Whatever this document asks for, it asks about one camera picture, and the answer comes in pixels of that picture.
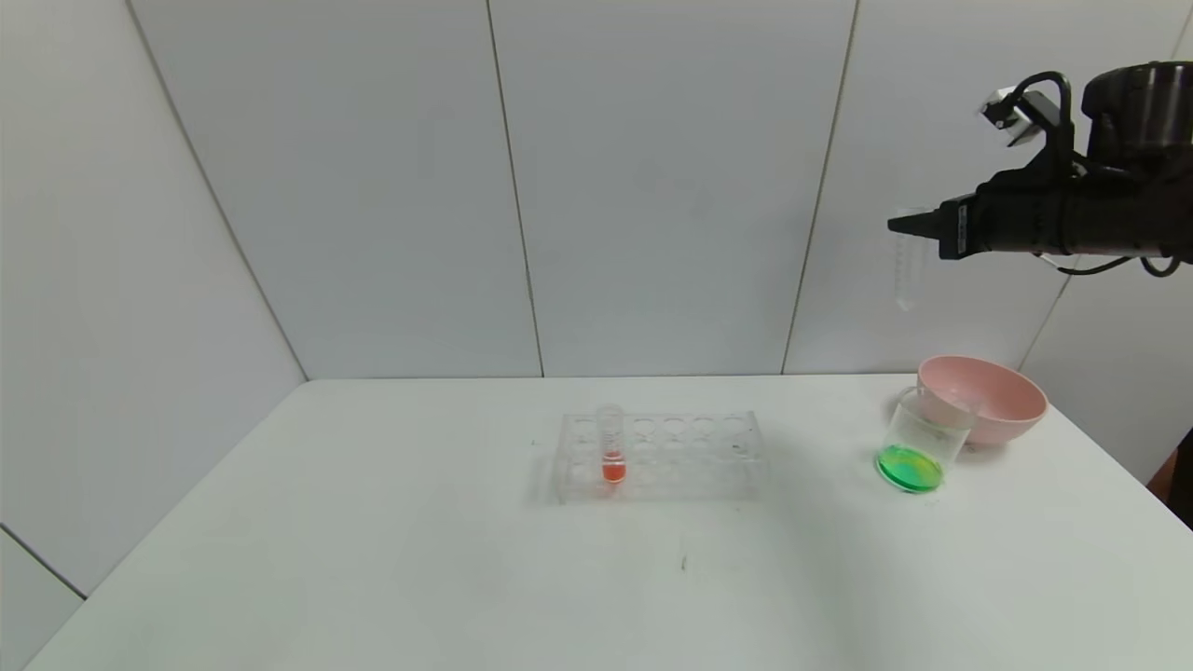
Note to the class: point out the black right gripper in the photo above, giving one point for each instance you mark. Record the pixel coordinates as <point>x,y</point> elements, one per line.
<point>957,227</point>

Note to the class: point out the test tube with blue pigment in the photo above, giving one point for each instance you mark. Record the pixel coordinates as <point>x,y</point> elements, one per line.
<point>906,270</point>

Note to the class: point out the clear glass beaker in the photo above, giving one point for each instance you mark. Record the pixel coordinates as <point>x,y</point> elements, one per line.
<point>909,466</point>

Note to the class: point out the clear plastic test tube rack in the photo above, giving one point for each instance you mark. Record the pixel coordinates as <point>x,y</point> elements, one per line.
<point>671,466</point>

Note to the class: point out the test tube with red pigment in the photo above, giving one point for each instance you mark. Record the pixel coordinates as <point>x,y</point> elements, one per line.
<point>612,461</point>

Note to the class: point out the pink bowl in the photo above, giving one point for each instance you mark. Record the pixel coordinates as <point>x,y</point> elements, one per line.
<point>997,401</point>

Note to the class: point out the dark brown object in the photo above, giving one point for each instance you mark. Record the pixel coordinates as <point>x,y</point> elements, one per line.
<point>1179,485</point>

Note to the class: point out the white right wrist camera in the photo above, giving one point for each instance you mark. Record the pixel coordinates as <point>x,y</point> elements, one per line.
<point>1016,116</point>

